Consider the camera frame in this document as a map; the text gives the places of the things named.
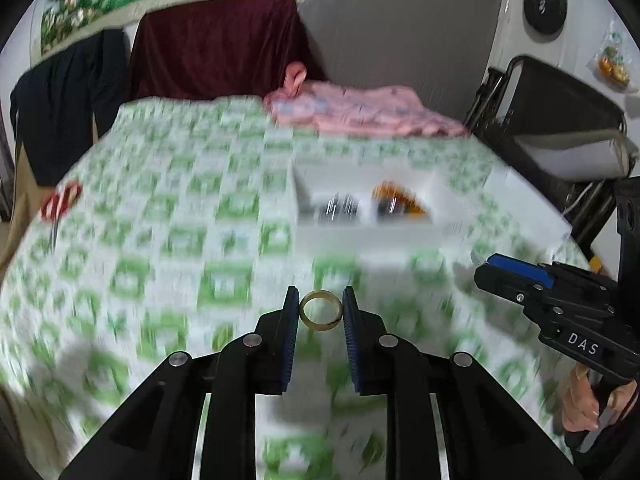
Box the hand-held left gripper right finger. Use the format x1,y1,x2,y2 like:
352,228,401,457
341,286,583,480

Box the white box lid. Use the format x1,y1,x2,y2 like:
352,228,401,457
490,165,573,256

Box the gold ring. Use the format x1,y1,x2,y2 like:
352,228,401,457
299,290,345,333

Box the black jacket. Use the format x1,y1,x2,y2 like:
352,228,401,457
10,29,132,186

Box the ornate silver jewelry piece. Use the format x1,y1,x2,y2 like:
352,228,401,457
317,191,363,223

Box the person's right hand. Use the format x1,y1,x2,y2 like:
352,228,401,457
561,362,601,432

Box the amber bead bracelet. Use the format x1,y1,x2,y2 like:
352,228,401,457
370,180,431,218

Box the pink cloth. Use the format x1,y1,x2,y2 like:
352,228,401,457
262,61,471,138

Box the beige chair back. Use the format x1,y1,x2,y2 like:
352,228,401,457
0,140,56,271

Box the red handled scissors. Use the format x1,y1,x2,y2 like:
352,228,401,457
41,182,83,251

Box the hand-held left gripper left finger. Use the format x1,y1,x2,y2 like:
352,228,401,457
59,285,301,480

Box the maroon velvet cloth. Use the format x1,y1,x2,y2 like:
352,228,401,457
129,0,328,102

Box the black folding chair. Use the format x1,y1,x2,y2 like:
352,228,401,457
465,55,628,241

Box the white cardboard box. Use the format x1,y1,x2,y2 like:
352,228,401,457
289,160,456,266

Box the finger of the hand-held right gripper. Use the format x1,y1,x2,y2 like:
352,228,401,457
487,254,556,290
474,262,551,313

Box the clear bag with oranges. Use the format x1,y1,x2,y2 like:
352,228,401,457
587,30,632,88

